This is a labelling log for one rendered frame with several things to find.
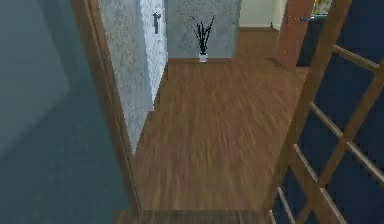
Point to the white room door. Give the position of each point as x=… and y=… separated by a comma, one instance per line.
x=154, y=60

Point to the dark plant in white pot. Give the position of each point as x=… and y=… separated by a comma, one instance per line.
x=202, y=36

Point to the brown wooden ladder shelf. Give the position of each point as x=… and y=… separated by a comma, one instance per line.
x=311, y=110

